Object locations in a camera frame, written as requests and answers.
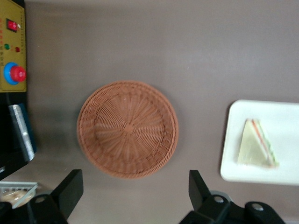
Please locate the black machine with yellow panel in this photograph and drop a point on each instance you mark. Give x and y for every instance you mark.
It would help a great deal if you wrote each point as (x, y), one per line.
(11, 46)

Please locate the red emergency stop button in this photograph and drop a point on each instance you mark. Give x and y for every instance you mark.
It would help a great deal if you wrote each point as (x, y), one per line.
(17, 73)

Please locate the round brown wicker basket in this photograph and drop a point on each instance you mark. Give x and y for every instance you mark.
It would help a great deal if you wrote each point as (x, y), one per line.
(127, 129)

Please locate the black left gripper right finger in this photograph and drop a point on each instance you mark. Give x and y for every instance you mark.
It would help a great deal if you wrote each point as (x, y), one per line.
(201, 198)

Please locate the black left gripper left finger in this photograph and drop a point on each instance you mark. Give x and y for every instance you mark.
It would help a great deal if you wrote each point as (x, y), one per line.
(67, 193)

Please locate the beige rectangular tray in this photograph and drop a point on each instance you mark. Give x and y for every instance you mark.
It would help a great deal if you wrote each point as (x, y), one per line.
(280, 112)

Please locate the triangular sandwich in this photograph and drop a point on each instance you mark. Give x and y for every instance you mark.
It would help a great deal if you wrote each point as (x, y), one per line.
(253, 147)

